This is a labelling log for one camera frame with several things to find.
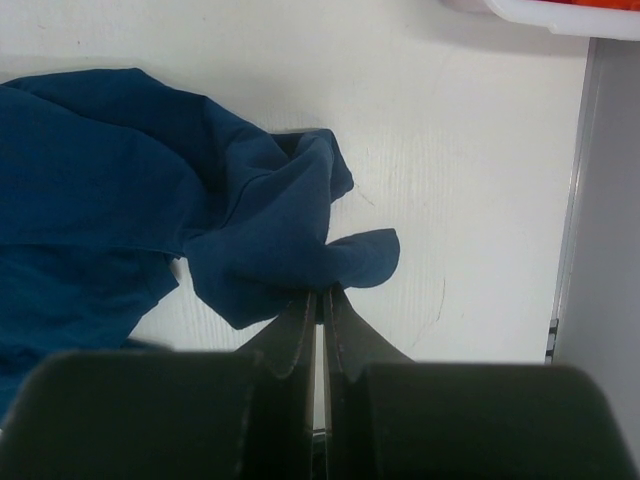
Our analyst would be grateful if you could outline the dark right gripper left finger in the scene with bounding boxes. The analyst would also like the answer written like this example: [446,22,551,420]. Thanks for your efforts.
[1,296,316,479]

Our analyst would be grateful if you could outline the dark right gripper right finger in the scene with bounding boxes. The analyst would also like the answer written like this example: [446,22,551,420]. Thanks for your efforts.
[323,287,639,479]

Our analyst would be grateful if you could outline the blue printed t-shirt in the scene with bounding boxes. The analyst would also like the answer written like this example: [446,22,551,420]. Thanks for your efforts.
[1,69,400,410]

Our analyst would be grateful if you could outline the white plastic laundry basket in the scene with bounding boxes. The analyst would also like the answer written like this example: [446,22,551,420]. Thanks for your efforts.
[443,0,639,41]

